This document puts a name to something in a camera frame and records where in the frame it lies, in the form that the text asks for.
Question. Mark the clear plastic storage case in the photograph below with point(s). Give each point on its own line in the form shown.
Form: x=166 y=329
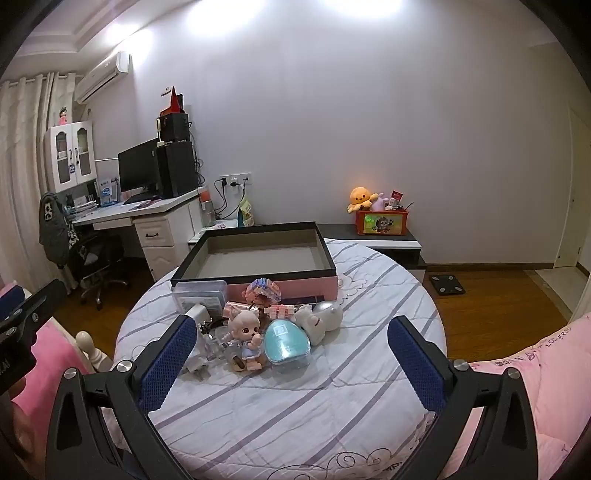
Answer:
x=201 y=295

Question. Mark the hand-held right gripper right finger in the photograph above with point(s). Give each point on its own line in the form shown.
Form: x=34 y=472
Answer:
x=418 y=364

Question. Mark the white wall outlet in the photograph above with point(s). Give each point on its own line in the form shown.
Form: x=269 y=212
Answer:
x=235 y=179

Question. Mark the orange octopus plush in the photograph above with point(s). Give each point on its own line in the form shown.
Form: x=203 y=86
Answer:
x=362 y=197

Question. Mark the orange storage box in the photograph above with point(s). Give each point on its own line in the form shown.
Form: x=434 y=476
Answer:
x=381 y=222

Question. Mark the cat-eared doll figure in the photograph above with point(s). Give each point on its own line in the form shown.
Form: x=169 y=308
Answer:
x=244 y=337

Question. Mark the pink box with black rim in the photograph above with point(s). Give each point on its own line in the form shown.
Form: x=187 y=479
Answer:
x=263 y=258

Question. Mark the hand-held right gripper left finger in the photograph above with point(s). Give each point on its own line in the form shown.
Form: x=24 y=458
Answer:
x=166 y=364

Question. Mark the pink printed quilt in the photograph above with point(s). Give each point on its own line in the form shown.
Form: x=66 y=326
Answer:
x=554 y=392

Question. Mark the small pink block toy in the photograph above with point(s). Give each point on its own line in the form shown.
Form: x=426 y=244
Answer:
x=282 y=312

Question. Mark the purple plush toy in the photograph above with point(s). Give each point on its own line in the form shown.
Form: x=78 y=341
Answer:
x=382 y=202

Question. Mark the black speaker box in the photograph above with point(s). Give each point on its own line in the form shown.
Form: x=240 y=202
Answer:
x=175 y=128

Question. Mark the white plush toy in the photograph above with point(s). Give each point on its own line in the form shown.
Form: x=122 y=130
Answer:
x=318 y=323

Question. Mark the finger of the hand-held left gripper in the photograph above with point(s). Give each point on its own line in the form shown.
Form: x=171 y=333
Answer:
x=46 y=300
x=10 y=302

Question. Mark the black computer tower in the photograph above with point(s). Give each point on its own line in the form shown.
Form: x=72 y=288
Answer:
x=178 y=168

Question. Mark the stack of books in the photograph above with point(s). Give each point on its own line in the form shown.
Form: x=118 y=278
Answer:
x=85 y=205

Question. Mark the black computer monitor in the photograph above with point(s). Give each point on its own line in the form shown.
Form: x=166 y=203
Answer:
x=137 y=166

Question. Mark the white desk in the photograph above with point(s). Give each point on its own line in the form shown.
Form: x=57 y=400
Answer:
x=159 y=235

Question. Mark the small doll in pink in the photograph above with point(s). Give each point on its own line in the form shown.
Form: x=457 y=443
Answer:
x=64 y=116

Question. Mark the pink fleece blanket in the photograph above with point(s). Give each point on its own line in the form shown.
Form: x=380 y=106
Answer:
x=51 y=350

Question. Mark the red triangular box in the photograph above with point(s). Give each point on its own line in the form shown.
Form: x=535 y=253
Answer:
x=174 y=101

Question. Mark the black office chair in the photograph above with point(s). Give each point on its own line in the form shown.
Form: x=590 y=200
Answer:
x=97 y=258

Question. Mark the orange-capped bottle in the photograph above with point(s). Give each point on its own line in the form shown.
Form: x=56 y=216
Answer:
x=207 y=205

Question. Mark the white bed frame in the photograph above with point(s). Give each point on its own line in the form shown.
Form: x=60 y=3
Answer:
x=92 y=353

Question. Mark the blue and white box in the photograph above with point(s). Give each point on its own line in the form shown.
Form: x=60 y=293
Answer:
x=107 y=191

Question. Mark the white door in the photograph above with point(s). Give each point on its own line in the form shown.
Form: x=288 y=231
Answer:
x=575 y=194

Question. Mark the pink building block toy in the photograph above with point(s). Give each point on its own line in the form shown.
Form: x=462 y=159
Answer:
x=263 y=290

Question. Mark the clear plastic bag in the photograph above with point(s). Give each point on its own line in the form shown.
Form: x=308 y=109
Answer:
x=217 y=344

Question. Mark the cream curtain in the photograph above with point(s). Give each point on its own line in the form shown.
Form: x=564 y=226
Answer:
x=23 y=184

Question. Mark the black bathroom scale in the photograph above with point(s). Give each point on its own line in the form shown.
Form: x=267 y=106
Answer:
x=447 y=285

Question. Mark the snack bag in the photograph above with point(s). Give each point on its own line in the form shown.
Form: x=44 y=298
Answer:
x=246 y=213

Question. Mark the white air conditioner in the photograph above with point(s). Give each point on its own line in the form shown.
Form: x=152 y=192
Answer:
x=101 y=78

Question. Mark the grey jacket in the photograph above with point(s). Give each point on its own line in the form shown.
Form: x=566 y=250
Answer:
x=53 y=230

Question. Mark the white glass-door cabinet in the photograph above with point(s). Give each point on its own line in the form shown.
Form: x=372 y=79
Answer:
x=71 y=157

